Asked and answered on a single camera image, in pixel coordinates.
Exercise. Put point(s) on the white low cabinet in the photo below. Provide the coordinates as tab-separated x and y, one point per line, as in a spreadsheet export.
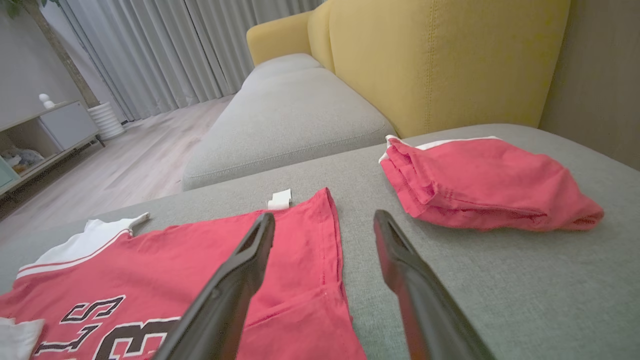
70	125

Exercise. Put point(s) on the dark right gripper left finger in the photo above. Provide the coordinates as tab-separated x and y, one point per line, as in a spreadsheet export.
225	300

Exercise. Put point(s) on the red shorts with white trim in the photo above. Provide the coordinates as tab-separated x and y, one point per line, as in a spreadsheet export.
490	180

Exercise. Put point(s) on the crumpled grey blue cloth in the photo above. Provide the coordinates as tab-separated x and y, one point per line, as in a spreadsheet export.
25	159

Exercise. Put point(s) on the yellow sofa backrest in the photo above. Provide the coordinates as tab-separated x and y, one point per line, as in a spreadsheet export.
450	60

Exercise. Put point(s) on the teal storage box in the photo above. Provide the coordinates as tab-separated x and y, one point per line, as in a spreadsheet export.
6	175

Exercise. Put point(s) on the white ribbed plant pot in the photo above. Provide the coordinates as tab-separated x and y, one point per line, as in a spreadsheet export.
107	122

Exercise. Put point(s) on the small white figurine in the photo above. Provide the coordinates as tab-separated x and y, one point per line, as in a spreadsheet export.
46	102

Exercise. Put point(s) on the yellow sofa armrest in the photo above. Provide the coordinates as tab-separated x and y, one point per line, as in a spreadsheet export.
280	37

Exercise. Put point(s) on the red jersey with white sleeves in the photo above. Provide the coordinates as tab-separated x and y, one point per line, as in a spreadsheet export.
150	260

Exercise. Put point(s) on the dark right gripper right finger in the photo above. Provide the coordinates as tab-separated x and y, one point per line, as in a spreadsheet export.
425	310

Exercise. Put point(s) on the grey pleated curtain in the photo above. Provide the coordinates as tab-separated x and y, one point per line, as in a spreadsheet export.
165	50

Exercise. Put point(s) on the indoor plant with brown trunk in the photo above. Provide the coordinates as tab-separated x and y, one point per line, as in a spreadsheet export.
62	55

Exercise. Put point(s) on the grey sofa ottoman cushion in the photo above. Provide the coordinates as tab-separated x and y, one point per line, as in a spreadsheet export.
500	290

